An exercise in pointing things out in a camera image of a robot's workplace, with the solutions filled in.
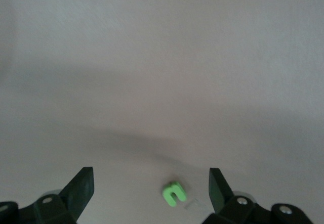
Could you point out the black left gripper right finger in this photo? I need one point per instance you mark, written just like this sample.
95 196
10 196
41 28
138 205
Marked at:
219 193

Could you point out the green foam letter n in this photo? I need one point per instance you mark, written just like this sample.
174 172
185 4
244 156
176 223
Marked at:
168 192

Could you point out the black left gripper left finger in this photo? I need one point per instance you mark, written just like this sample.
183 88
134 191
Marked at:
81 191

